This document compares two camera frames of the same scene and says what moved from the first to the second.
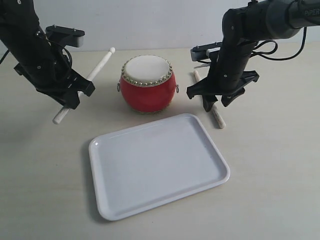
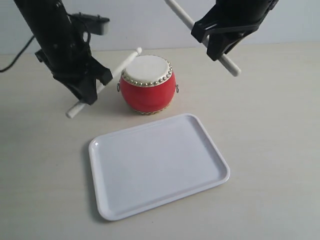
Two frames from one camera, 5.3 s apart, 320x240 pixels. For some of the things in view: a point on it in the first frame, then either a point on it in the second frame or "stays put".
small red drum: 147,84 stays put
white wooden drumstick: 219,119 → 227,63
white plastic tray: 139,168 stays put
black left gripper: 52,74 → 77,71
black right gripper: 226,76 → 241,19
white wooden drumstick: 64,110 → 79,104
